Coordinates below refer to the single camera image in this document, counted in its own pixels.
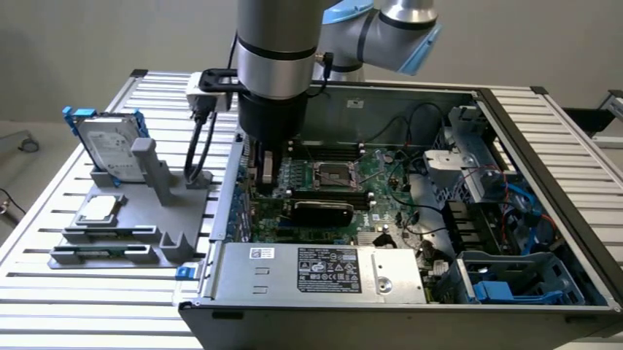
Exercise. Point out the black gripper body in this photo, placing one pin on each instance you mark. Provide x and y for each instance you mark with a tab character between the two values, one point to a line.
273	116

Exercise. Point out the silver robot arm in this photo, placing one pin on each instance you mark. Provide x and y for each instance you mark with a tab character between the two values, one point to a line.
278	36

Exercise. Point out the black RAM slot bank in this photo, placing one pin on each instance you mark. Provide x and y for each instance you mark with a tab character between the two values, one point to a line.
355	198
326	147

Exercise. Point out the CPU socket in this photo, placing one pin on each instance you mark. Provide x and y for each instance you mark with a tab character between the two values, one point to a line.
338	175

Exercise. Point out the white case sticker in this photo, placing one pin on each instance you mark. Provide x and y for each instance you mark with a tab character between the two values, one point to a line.
355	103

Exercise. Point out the grey parts rack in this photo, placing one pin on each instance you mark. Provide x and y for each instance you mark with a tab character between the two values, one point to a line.
185	211

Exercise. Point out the green motherboard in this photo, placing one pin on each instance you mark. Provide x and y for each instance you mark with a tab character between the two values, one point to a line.
390	182

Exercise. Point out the silver power supply unit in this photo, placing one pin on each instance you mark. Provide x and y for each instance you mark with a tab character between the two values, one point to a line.
282	277

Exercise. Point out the blue table clip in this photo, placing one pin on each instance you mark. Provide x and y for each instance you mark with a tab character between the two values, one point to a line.
186	272

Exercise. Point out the silver hard disk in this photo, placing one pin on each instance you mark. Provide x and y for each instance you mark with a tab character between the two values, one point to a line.
110	146

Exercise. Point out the silver CPU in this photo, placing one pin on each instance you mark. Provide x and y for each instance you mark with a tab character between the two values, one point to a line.
99	208

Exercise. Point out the green RAM stick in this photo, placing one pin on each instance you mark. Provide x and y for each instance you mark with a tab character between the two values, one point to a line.
105	252

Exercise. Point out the silver drive cage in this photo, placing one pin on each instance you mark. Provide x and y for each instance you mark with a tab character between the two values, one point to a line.
468	160

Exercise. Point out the blue disk caddy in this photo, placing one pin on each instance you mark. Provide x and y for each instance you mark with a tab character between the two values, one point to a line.
73	120

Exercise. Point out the black fan shroud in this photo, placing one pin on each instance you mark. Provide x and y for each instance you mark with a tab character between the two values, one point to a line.
473	226

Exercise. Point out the grey caster wheel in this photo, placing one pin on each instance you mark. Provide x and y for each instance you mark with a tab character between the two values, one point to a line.
30	144

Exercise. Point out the black open PC case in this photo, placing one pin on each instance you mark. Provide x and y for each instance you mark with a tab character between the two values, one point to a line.
438	328

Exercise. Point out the blue bay lever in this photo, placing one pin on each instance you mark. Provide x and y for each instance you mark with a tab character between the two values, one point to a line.
497	291

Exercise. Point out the grey disk bay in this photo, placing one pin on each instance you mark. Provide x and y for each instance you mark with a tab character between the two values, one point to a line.
536	270

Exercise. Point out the black camera bracket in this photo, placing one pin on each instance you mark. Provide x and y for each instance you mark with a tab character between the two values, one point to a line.
219	87

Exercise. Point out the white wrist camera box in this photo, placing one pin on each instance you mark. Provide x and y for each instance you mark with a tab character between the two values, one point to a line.
205	96

